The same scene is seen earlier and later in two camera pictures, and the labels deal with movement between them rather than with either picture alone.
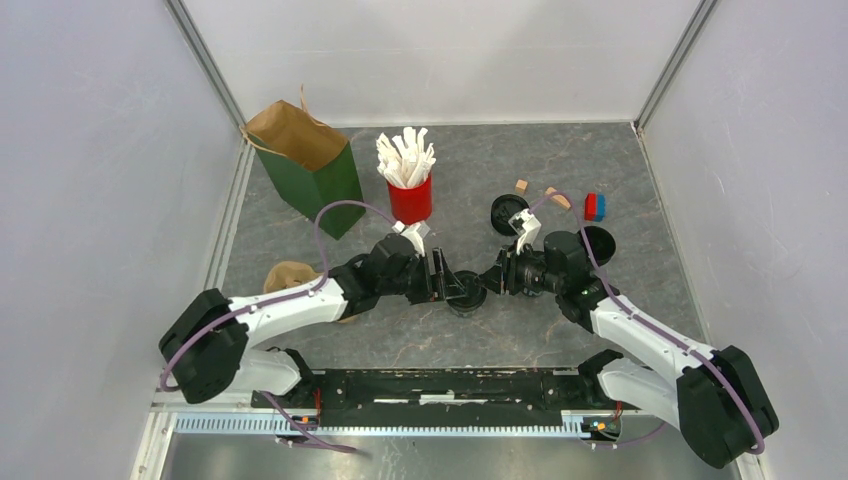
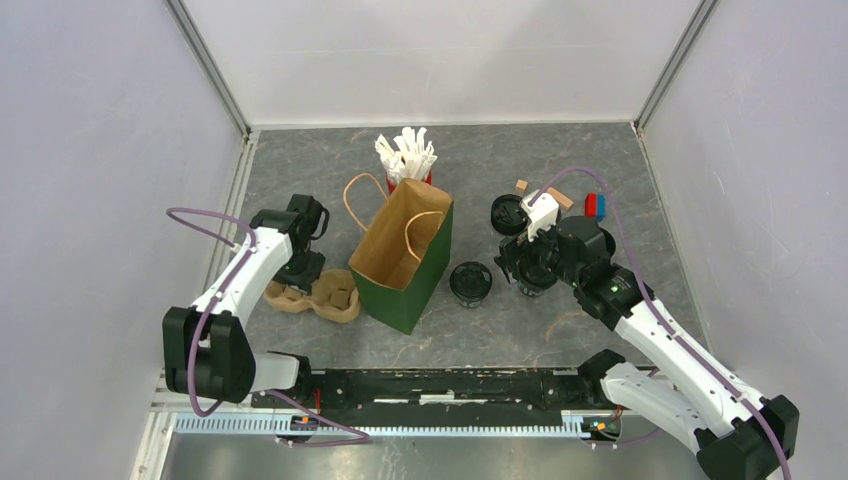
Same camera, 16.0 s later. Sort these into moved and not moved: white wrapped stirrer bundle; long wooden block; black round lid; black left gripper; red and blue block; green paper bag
Moved: black left gripper; green paper bag
Not moved: red and blue block; black round lid; white wrapped stirrer bundle; long wooden block
